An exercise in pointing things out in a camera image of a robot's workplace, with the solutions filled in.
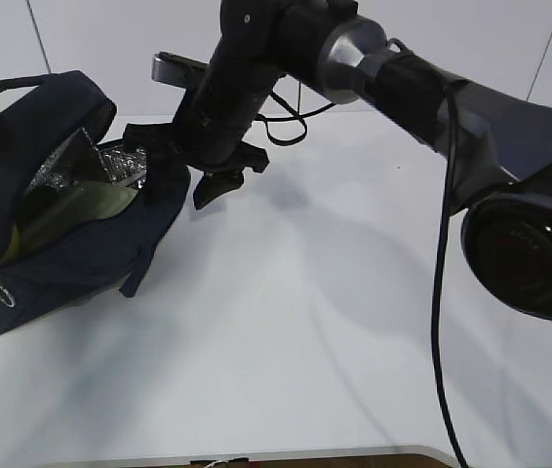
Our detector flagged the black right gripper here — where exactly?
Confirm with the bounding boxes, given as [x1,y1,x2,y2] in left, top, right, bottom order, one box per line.
[123,1,358,211]

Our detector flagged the navy blue lunch bag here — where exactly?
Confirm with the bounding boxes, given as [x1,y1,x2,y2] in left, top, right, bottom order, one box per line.
[0,71,190,335]

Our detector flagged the glass container green lid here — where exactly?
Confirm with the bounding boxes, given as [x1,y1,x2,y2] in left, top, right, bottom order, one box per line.
[0,180,138,264]

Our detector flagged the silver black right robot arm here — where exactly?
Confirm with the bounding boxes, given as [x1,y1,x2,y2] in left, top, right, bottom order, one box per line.
[123,1,552,321]

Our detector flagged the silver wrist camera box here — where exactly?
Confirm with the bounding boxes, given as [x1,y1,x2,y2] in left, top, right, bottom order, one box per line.
[151,52,208,90]

